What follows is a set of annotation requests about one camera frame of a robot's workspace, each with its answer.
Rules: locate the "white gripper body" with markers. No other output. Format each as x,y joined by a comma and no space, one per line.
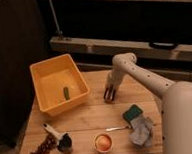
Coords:
111,83

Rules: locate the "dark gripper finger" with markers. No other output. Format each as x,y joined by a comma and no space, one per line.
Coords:
106,96
112,96

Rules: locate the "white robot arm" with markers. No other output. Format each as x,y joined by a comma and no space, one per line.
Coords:
176,96

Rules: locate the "green sponge eraser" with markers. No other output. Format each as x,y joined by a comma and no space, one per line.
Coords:
131,113

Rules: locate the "silver spoon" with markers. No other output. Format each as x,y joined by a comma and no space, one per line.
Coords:
118,128

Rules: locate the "green cucumber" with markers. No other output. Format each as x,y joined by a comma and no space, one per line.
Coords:
66,93

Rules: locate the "grey crumpled cloth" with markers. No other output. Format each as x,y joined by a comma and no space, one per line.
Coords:
142,131

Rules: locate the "yellow plastic bin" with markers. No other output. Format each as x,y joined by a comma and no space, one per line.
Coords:
50,77

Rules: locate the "grey metal pole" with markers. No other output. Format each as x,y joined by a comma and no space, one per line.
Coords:
58,29

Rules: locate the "wooden shelf unit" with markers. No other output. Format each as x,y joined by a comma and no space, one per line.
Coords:
115,26

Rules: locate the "bunch of dark grapes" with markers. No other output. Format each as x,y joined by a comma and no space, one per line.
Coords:
46,146

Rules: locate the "black handle on shelf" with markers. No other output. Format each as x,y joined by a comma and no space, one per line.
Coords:
163,46

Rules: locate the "white handled brush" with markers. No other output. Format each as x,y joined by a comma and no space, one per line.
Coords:
64,142

